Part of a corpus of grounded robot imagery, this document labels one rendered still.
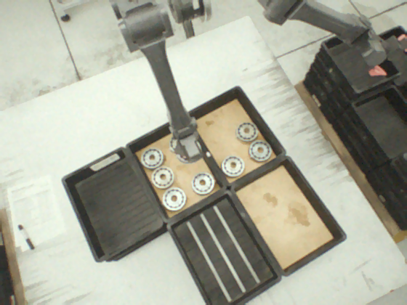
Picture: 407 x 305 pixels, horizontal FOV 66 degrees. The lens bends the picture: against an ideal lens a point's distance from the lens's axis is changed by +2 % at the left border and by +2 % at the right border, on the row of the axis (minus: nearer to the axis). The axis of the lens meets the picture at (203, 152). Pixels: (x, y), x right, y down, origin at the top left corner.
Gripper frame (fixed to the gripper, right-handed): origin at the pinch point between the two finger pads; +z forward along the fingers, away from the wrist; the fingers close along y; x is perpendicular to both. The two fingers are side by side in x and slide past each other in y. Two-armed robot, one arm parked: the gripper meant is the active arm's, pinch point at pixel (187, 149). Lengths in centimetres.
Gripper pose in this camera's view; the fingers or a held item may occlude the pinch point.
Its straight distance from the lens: 122.0
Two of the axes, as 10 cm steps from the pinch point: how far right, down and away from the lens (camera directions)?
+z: 0.1, 2.9, 9.6
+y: 2.7, -9.2, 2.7
